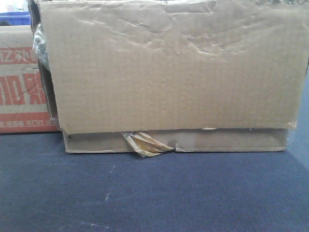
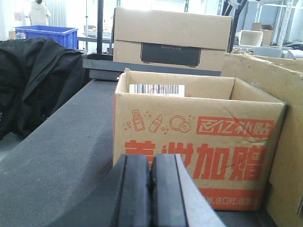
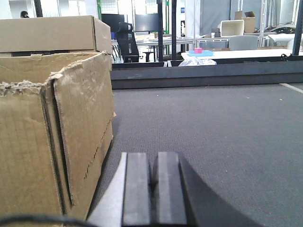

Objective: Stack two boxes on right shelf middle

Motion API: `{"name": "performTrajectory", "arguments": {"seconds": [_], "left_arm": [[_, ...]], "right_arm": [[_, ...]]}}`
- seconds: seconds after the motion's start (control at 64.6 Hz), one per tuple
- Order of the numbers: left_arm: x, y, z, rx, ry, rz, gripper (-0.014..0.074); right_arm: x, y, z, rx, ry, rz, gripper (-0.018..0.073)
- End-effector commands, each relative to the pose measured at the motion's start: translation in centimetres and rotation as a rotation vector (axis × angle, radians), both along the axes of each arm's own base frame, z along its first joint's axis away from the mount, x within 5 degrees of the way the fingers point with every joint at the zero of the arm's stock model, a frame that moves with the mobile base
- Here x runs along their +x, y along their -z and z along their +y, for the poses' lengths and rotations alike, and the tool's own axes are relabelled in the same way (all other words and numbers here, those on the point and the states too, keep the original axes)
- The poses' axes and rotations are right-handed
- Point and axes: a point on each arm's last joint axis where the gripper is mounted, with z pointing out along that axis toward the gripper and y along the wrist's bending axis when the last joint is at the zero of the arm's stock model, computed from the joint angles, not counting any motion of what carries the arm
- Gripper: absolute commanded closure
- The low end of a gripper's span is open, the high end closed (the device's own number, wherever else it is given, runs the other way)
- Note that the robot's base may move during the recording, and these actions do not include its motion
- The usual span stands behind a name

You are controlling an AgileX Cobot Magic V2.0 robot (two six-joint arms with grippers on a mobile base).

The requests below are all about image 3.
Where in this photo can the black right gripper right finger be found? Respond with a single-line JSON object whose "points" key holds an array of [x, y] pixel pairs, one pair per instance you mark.
{"points": [[183, 199]]}

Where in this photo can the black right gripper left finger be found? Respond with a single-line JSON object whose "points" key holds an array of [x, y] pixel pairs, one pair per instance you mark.
{"points": [[126, 201]]}

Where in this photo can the torn brown cardboard box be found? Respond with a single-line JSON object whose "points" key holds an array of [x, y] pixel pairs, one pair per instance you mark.
{"points": [[56, 115]]}

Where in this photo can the clear plastic bag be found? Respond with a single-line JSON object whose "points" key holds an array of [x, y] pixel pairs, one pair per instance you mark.
{"points": [[194, 61]]}

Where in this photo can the blue tray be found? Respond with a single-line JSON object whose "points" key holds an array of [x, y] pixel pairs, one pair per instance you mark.
{"points": [[204, 53]]}

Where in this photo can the pink block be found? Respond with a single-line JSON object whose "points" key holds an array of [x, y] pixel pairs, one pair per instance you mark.
{"points": [[198, 50]]}

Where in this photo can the black office chair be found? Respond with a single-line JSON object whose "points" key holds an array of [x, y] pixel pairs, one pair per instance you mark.
{"points": [[126, 41]]}

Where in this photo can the grey office chair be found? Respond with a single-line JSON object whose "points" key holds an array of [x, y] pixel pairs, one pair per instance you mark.
{"points": [[243, 42]]}

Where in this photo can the white table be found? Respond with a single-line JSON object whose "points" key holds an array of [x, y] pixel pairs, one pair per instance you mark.
{"points": [[239, 54]]}

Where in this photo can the closed brown cardboard box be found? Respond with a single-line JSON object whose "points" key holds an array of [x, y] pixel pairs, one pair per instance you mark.
{"points": [[70, 33]]}

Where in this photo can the white plastic bin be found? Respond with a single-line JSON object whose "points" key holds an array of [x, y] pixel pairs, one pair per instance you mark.
{"points": [[231, 28]]}

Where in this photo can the black monitor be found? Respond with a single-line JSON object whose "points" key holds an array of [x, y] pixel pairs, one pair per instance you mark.
{"points": [[146, 22]]}

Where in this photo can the open cardboard box on desk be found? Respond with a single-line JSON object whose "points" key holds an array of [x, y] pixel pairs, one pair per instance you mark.
{"points": [[249, 20]]}

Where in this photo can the black metal frame rail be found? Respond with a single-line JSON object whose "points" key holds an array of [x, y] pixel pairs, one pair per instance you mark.
{"points": [[248, 73]]}

